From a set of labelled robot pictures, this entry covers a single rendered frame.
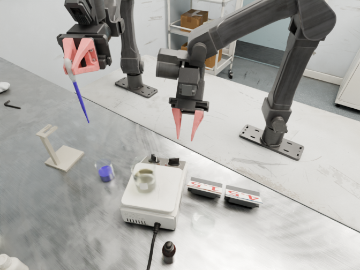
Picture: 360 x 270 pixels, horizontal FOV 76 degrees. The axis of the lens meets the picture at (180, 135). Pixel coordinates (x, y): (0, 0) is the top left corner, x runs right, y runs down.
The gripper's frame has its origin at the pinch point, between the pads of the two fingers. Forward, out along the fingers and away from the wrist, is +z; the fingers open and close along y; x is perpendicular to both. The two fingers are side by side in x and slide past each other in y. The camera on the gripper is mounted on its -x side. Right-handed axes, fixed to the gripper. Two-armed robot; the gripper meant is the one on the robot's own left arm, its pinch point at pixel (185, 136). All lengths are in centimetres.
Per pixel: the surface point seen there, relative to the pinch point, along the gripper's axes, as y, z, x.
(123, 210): -10.6, 18.8, -7.4
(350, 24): 140, -161, 188
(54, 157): -36.6, 10.3, 3.2
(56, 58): -111, -55, 91
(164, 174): -3.5, 10.1, -3.0
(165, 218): -1.1, 19.1, -7.1
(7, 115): -69, -1, 19
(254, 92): 23, -27, 41
